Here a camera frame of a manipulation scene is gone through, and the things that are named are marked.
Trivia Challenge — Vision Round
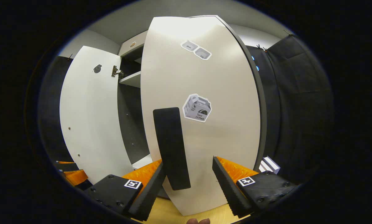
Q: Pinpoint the metal door hinge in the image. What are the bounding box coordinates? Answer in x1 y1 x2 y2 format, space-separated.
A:
111 65 124 78

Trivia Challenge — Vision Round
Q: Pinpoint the beige cabinet drawer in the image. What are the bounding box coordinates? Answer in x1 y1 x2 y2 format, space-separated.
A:
119 30 149 57

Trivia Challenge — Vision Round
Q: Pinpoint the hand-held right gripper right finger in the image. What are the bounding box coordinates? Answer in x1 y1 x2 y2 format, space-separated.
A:
212 156 298 218

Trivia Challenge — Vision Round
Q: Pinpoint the small white purple box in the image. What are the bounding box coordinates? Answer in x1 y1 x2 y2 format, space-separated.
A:
260 156 280 175

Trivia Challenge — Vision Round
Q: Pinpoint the white cabinet door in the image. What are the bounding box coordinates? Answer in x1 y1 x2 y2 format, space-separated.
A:
140 16 261 216
59 46 135 184

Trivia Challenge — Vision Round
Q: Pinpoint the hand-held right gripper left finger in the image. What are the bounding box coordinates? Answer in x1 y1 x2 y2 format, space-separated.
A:
83 159 167 222

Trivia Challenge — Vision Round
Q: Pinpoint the white cabinet shelf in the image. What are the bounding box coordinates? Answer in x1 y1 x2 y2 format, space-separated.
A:
131 154 154 170
119 71 142 88

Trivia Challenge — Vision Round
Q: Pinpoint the grey cabinet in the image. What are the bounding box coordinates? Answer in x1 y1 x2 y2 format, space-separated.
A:
117 15 267 199

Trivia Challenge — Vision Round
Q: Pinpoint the black right door handle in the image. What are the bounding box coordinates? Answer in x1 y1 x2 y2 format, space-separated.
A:
153 107 191 191

